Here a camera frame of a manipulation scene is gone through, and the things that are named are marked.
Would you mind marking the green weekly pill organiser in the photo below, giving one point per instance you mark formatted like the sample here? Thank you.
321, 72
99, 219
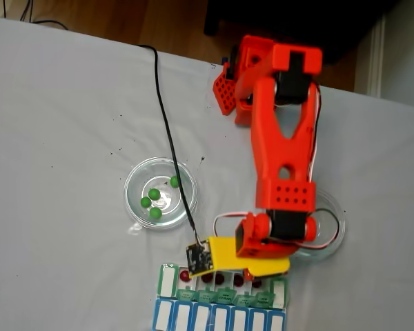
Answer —
167, 282

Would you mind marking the red candy pill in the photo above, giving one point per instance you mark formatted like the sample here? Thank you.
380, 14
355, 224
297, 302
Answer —
184, 275
220, 278
207, 278
256, 284
238, 280

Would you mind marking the camera board on yellow mount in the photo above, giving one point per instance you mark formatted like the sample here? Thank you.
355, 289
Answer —
222, 253

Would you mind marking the glass bowl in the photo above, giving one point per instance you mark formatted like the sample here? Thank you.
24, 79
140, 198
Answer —
331, 203
138, 179

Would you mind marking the blue weekly pill organiser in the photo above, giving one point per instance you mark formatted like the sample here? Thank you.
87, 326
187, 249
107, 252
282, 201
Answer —
164, 315

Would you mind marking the white table cloth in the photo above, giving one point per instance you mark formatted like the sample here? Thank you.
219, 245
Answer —
55, 138

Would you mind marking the black furniture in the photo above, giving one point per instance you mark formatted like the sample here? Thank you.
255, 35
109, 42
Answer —
248, 13

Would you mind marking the green candy pill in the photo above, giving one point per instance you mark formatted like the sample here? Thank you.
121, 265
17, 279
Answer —
174, 181
154, 193
155, 213
145, 201

